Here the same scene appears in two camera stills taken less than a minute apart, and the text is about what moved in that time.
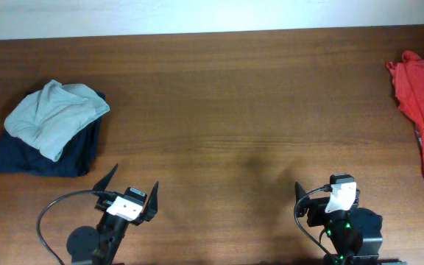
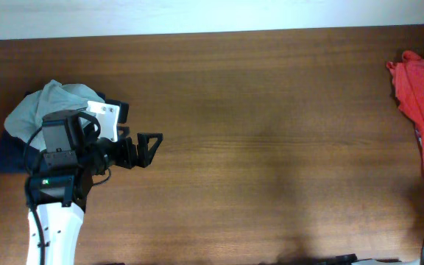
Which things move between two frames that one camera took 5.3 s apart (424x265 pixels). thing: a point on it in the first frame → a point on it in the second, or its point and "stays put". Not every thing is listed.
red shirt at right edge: (421, 84) stays put
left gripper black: (151, 207) → (130, 159)
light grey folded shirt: (48, 118) stays put
